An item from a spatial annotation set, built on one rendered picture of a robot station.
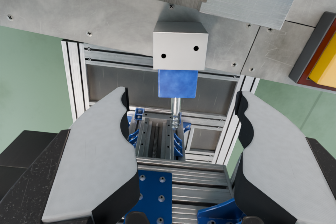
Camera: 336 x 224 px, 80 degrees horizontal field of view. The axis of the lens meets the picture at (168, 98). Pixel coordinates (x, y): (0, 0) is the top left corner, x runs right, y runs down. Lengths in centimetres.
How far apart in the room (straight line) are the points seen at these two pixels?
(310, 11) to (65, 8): 27
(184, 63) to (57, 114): 131
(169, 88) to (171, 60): 4
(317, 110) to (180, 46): 138
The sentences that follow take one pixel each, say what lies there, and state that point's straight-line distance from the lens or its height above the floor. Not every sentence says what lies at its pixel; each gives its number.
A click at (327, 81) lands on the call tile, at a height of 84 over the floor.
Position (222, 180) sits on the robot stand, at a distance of 52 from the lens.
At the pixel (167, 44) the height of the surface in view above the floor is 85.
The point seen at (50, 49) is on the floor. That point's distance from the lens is 126.
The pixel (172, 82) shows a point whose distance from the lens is 22.
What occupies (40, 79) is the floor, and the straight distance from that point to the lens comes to 137.
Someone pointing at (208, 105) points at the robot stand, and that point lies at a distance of 100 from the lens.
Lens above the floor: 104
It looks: 60 degrees down
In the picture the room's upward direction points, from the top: 178 degrees counter-clockwise
